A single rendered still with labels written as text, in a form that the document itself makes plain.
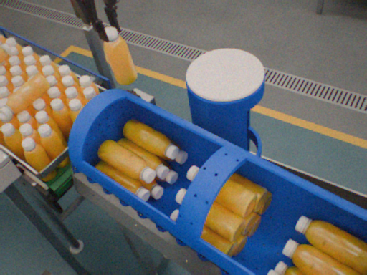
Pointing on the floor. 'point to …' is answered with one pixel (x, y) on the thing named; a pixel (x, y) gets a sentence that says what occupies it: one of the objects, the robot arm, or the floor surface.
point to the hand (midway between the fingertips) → (106, 25)
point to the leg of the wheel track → (138, 250)
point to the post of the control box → (42, 228)
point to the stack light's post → (98, 54)
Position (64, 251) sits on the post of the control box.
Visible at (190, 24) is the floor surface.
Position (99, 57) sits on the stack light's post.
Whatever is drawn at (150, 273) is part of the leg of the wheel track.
